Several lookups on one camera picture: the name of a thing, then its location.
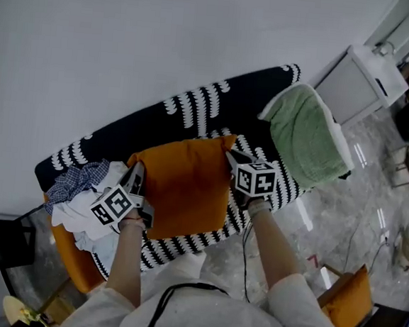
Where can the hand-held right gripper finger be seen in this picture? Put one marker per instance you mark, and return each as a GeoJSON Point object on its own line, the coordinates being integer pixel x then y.
{"type": "Point", "coordinates": [244, 157]}
{"type": "Point", "coordinates": [233, 165]}

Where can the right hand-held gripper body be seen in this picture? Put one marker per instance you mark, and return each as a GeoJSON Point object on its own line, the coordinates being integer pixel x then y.
{"type": "Point", "coordinates": [256, 179]}

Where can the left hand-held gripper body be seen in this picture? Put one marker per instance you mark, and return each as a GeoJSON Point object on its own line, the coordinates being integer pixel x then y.
{"type": "Point", "coordinates": [115, 205]}

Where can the orange cushion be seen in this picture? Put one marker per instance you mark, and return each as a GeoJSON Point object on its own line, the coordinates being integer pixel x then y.
{"type": "Point", "coordinates": [184, 186]}

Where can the person's left forearm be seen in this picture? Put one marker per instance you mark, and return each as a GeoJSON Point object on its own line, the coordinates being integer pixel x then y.
{"type": "Point", "coordinates": [126, 259]}

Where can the person's right forearm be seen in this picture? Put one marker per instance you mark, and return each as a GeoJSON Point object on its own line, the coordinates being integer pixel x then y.
{"type": "Point", "coordinates": [272, 247]}

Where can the white wristwatch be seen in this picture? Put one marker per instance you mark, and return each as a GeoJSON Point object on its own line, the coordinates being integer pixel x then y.
{"type": "Point", "coordinates": [259, 206]}

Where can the pile of crumpled clothes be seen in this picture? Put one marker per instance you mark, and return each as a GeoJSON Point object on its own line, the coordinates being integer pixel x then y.
{"type": "Point", "coordinates": [79, 212]}

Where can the light blue cloth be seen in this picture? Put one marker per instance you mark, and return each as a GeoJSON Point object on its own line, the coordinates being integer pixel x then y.
{"type": "Point", "coordinates": [101, 250]}

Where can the black white patterned sofa cover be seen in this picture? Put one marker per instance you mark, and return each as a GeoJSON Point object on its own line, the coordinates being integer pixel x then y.
{"type": "Point", "coordinates": [150, 129]}

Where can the green knitted blanket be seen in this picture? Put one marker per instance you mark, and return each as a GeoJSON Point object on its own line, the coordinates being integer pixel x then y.
{"type": "Point", "coordinates": [302, 139]}

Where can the orange sofa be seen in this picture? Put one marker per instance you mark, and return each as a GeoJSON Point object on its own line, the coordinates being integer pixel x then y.
{"type": "Point", "coordinates": [72, 254]}

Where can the small round wooden stool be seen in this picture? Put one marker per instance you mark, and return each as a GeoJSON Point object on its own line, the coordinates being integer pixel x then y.
{"type": "Point", "coordinates": [56, 306]}

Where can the white cabinet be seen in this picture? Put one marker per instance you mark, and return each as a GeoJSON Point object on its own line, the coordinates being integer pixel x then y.
{"type": "Point", "coordinates": [350, 86]}

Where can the yellow flower bouquet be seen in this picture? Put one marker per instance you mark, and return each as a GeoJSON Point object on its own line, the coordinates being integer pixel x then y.
{"type": "Point", "coordinates": [31, 316]}

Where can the round yellow table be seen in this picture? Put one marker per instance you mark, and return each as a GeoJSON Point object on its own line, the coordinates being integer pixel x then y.
{"type": "Point", "coordinates": [12, 308]}

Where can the person's white t-shirt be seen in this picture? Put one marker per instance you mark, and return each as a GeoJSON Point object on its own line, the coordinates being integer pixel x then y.
{"type": "Point", "coordinates": [212, 320]}

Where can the orange chair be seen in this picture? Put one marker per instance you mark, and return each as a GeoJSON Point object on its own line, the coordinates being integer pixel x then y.
{"type": "Point", "coordinates": [350, 303]}

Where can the metal faucet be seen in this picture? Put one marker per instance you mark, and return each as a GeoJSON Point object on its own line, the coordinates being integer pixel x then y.
{"type": "Point", "coordinates": [385, 48]}

